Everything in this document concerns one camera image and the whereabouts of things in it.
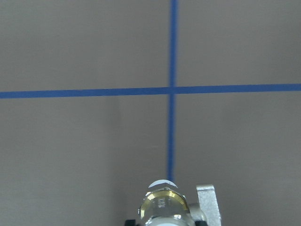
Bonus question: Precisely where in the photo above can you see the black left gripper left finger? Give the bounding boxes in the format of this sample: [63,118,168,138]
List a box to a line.
[125,219,136,226]

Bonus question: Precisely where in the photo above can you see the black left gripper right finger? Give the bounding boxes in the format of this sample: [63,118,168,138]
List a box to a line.
[195,221,206,226]

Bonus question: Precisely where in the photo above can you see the brass PPR valve white ends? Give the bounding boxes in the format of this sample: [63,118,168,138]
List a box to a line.
[137,179,222,226]

